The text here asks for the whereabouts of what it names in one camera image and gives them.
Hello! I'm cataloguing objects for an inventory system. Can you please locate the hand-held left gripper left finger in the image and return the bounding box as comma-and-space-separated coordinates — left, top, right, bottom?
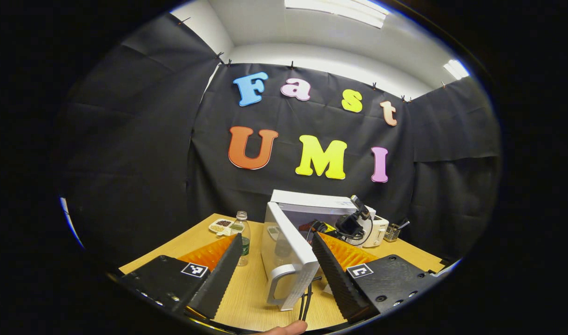
119, 233, 244, 328

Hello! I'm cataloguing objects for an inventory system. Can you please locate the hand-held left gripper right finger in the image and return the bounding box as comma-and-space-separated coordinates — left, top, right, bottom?
311, 232, 440, 325

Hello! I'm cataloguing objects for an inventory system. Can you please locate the ceiling light panel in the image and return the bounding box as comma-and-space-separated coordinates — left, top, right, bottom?
443, 59, 470, 80
284, 0, 390, 29

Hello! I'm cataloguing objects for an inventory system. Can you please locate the black cable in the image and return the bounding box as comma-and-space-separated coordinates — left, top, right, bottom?
298, 276, 314, 323

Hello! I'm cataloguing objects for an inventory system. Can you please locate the white glossy board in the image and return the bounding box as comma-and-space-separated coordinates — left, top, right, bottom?
59, 197, 85, 250

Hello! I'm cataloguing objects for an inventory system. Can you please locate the white toaster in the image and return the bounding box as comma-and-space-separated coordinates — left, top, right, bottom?
362, 214, 390, 248

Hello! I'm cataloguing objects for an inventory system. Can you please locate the black backdrop cloth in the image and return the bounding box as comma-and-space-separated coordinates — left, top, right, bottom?
56, 14, 502, 271

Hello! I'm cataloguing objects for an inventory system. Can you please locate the white microwave oven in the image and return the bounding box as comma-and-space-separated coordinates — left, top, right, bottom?
261, 189, 376, 312

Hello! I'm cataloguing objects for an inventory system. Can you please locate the clear plastic bottle green label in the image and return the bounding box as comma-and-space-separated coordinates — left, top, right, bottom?
230, 210, 251, 267

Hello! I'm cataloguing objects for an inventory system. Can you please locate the white snack plate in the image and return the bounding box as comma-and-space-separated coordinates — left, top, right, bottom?
208, 218, 235, 237

